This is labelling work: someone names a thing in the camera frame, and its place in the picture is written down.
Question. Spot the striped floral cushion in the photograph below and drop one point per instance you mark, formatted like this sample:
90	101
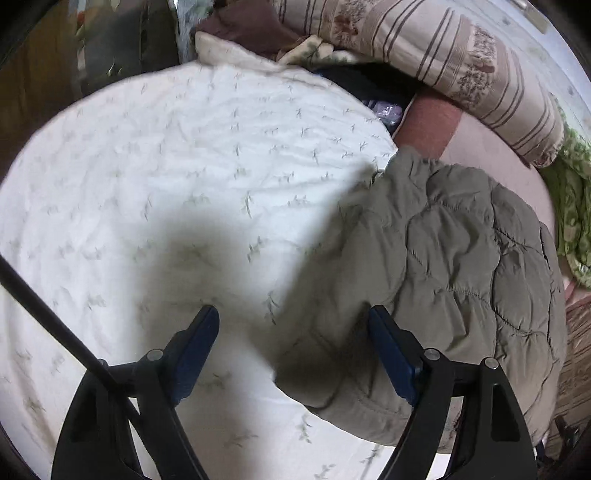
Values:
575	350

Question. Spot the white quilted bed cover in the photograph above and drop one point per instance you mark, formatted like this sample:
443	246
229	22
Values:
161	194

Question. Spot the wooden door with glass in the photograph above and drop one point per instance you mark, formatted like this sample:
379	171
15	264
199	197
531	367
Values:
41	55

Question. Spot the pink padded headboard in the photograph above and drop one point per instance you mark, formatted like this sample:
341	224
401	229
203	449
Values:
471	138

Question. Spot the floral printed fabric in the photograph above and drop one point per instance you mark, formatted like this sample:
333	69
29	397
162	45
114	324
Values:
191	21

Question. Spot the green patterned cloth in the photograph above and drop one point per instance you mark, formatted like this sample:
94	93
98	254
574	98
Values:
575	207

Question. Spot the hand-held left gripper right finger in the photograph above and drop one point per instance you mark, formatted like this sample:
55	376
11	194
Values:
392	355

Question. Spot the striped floral pillow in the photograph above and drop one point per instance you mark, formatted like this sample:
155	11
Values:
443	50

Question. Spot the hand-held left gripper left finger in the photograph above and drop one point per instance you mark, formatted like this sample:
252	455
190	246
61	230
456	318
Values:
196	350

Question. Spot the brown garment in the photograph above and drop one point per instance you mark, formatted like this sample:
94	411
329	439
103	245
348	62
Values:
244	27

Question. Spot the cream floral cloth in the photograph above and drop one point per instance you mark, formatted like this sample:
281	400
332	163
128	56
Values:
309	50

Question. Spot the dark clothes pile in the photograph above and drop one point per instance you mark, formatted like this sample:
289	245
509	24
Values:
364	85

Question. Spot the olive quilted hooded jacket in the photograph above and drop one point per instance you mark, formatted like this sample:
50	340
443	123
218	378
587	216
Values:
443	277

